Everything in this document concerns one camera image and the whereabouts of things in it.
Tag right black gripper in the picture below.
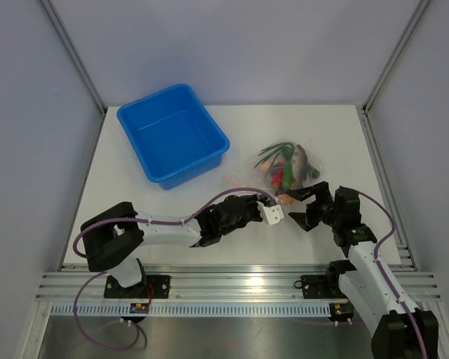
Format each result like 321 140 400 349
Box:
285 181 341 231

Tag clear zip top bag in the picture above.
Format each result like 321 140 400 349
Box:
223 139 321 206

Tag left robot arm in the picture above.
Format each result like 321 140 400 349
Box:
73 188 282 298

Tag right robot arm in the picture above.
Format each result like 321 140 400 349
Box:
286 182 439 358

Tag orange toy food piece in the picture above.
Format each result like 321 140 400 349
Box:
276 191 295 206

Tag grey toy fish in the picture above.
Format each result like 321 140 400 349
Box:
290 144 309 189

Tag red toy chili pepper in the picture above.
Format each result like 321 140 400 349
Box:
271 166 284 191

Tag green toy scallion strands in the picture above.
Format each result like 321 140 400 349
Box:
254 141 296 167

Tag blue plastic bin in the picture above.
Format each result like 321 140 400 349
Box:
117 84 230 190

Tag right small circuit board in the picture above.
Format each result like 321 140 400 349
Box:
333 303 354 316

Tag small circuit board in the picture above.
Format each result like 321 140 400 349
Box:
129 303 150 314
333 303 354 316

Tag left small circuit board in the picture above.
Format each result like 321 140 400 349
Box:
129 303 150 314

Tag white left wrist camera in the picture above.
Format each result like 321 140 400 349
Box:
257 202 284 226

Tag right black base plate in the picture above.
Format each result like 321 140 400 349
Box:
293 274 347 299

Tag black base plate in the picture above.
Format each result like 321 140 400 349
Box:
293 274 347 299
103 274 171 299

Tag aluminium mounting rail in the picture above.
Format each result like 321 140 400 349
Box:
35 263 442 302

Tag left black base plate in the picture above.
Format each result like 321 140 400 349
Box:
103 274 171 299

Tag white slotted cable duct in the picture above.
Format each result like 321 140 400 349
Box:
52 301 331 318

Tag right aluminium frame post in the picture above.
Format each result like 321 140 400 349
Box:
363 0 433 115

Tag aluminium frame post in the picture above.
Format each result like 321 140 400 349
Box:
37 0 108 116
363 0 433 115

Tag left aluminium frame post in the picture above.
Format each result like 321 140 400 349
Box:
37 0 108 116

